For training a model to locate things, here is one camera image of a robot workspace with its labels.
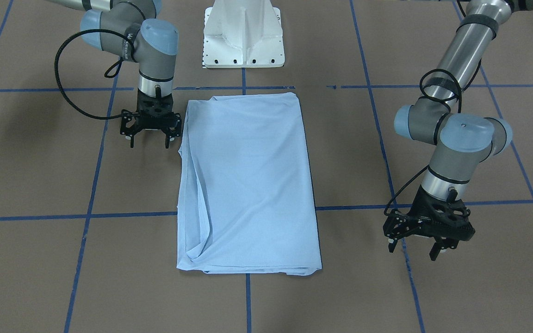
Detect light blue t-shirt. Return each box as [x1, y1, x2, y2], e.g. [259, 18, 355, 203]
[176, 92, 322, 276]

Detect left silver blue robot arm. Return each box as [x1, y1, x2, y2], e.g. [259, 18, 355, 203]
[383, 0, 515, 260]

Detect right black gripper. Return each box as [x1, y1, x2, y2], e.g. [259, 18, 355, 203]
[120, 89, 182, 149]

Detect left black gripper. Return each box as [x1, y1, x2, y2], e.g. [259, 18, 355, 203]
[383, 186, 476, 261]

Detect white pedestal column base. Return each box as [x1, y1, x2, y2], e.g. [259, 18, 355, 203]
[202, 0, 285, 69]

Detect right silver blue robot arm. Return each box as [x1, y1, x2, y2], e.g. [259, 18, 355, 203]
[54, 0, 182, 148]

